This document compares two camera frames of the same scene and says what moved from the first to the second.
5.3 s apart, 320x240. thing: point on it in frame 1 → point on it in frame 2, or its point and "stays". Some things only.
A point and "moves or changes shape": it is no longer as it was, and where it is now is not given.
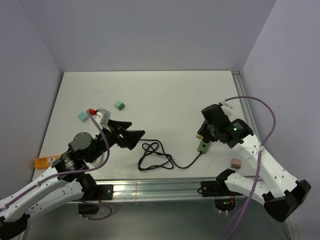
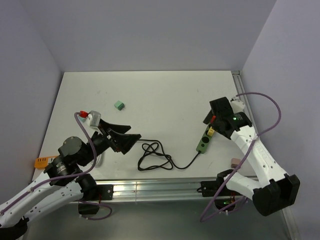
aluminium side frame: (250, 111) stays
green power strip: (203, 146) stays
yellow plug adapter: (199, 136) moves or changes shape
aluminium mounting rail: (162, 190) stays
